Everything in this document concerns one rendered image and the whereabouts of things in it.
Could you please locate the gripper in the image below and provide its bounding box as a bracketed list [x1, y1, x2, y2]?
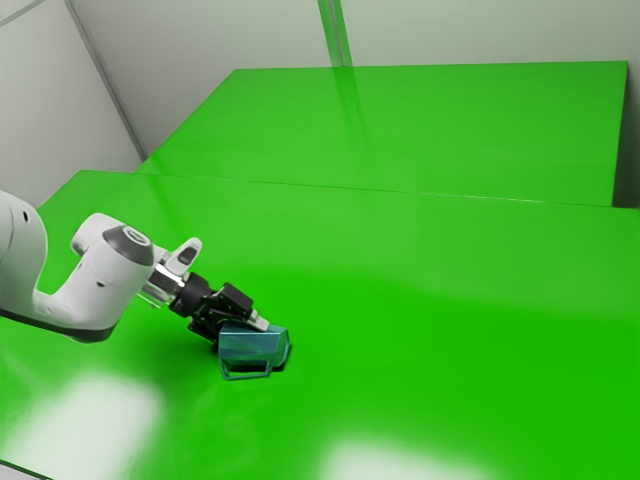
[168, 272, 271, 344]

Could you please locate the teal faceted mug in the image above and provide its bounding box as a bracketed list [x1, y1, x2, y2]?
[217, 322, 293, 381]

